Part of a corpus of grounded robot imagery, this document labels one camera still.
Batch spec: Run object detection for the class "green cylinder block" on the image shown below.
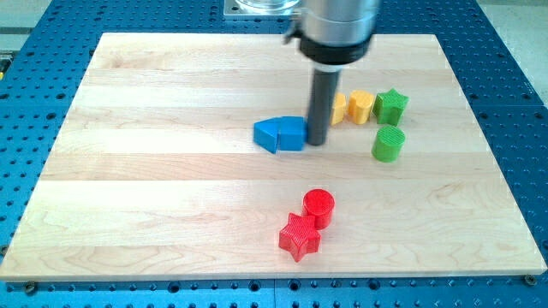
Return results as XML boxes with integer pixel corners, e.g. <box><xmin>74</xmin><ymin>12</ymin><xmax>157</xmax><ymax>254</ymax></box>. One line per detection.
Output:
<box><xmin>372</xmin><ymin>126</ymin><xmax>406</xmax><ymax>163</ymax></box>

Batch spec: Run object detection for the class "green star block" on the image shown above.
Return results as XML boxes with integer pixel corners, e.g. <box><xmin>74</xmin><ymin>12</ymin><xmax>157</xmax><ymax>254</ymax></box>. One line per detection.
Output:
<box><xmin>372</xmin><ymin>88</ymin><xmax>409</xmax><ymax>127</ymax></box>

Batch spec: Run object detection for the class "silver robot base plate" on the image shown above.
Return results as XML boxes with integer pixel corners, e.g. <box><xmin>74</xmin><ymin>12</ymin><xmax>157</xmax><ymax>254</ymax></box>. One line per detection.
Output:
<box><xmin>223</xmin><ymin>0</ymin><xmax>301</xmax><ymax>17</ymax></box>

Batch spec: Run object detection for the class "yellow block behind rod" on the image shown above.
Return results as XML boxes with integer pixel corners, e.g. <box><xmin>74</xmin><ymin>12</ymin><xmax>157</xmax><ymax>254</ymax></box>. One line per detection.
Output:
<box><xmin>331</xmin><ymin>92</ymin><xmax>347</xmax><ymax>126</ymax></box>

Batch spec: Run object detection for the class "light wooden board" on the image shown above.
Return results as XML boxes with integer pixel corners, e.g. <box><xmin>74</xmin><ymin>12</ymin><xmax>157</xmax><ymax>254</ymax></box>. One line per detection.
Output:
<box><xmin>1</xmin><ymin>33</ymin><xmax>546</xmax><ymax>281</ymax></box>

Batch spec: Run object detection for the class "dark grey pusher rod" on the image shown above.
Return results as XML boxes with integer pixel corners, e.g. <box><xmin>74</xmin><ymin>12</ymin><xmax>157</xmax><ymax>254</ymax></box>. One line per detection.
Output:
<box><xmin>307</xmin><ymin>68</ymin><xmax>340</xmax><ymax>146</ymax></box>

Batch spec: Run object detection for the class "blue square block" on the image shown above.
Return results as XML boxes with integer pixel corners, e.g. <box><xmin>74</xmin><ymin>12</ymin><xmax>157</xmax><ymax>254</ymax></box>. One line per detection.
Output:
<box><xmin>279</xmin><ymin>116</ymin><xmax>307</xmax><ymax>151</ymax></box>

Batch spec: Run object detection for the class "red cylinder block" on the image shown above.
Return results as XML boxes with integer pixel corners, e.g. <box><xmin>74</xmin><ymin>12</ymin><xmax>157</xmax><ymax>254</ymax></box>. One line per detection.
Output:
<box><xmin>301</xmin><ymin>188</ymin><xmax>336</xmax><ymax>230</ymax></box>

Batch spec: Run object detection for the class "blue triangular block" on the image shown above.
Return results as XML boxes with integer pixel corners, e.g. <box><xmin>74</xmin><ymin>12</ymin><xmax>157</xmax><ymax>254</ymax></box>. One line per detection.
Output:
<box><xmin>253</xmin><ymin>117</ymin><xmax>281</xmax><ymax>154</ymax></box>

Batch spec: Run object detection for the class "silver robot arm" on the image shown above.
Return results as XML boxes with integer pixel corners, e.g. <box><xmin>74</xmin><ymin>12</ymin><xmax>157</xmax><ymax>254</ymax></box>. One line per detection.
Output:
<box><xmin>283</xmin><ymin>0</ymin><xmax>382</xmax><ymax>73</ymax></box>

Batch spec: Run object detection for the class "red star block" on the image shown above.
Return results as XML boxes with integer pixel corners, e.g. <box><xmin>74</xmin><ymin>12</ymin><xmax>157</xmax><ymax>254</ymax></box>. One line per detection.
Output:
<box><xmin>278</xmin><ymin>212</ymin><xmax>321</xmax><ymax>263</ymax></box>

